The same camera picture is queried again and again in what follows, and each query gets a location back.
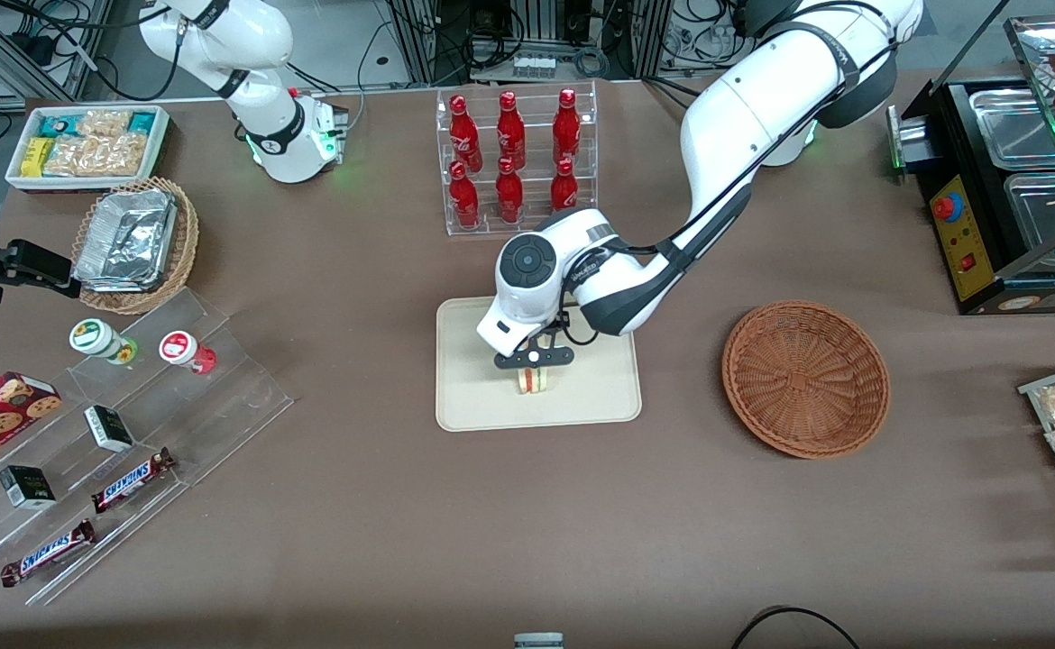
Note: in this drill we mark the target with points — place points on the triangular sandwich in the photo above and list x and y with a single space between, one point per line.
535 381

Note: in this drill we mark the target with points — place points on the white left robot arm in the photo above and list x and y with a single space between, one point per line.
744 117

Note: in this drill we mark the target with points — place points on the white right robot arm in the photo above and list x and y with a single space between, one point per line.
261 54

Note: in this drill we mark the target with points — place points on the beige plastic tray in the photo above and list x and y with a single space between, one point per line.
473 397

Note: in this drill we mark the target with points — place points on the aluminium foil tray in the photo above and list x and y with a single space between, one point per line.
126 239

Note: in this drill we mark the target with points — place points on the light wicker basket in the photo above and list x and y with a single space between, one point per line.
187 243

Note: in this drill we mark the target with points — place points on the brown round wicker basket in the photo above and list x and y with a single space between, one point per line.
802 379

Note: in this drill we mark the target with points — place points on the green lid cup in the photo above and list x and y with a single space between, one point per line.
95 337

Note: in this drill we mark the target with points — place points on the clear acrylic bottle rack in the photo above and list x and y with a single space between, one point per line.
491 232

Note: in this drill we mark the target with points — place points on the yellow snack pack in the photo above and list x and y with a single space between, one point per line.
35 157

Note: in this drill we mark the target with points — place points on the clear cracker bag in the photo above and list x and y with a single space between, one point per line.
104 123
95 155

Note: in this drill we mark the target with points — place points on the red cola bottle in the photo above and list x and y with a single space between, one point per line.
564 189
509 196
510 131
566 126
464 200
464 135

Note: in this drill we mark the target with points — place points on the teal snack pack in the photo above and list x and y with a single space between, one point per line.
142 122
59 125

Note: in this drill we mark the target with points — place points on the red lid cup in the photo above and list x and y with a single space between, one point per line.
180 348

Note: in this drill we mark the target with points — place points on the white rectangular snack bin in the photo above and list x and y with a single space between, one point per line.
160 149

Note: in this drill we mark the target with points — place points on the small black box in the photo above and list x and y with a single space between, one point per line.
27 488
109 429

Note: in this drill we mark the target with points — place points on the clear acrylic stepped display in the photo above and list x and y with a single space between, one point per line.
221 406

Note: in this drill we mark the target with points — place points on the Snickers chocolate bar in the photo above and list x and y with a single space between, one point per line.
131 480
48 553

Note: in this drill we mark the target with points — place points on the grey power strip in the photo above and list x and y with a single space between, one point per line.
535 66

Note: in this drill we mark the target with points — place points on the grey device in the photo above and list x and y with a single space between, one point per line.
538 641

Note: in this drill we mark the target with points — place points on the silver box with green light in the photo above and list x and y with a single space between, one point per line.
911 140

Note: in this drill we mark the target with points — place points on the black food warmer appliance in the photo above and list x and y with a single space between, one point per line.
956 239

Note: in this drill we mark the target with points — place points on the steel warmer pan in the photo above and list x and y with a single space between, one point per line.
1046 212
1014 131

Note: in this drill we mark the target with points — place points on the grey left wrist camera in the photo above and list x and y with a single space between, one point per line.
535 357

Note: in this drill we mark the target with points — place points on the aluminium frame rack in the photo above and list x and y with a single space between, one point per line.
645 36

